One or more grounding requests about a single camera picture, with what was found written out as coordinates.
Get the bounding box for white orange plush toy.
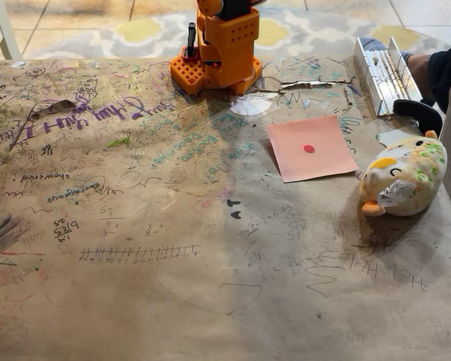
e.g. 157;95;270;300
357;129;449;218

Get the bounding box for white paper scrap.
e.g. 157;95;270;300
375;129;415;148

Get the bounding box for grey yellow patterned rug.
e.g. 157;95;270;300
22;6;449;60

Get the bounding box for pink sticky note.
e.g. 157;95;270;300
265;114;360;184

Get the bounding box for black curved handle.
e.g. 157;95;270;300
392;98;444;142

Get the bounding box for black clamp on arm base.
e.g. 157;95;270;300
186;22;198;62

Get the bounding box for seated person's leg, dark trousers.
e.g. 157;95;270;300
358;35;451;114

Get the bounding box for scribbled brown paper table cover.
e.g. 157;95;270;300
0;55;451;361

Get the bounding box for white chair leg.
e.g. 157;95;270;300
0;0;24;61

